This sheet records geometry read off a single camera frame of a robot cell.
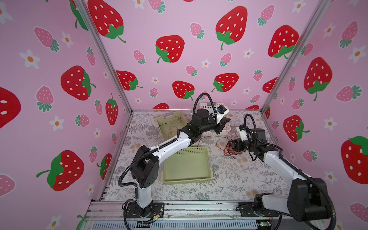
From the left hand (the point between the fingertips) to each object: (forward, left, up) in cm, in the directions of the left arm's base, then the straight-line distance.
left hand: (230, 118), depth 73 cm
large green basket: (-12, +20, -32) cm, 40 cm away
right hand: (-1, -6, -19) cm, 20 cm away
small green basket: (+20, +38, -31) cm, 53 cm away
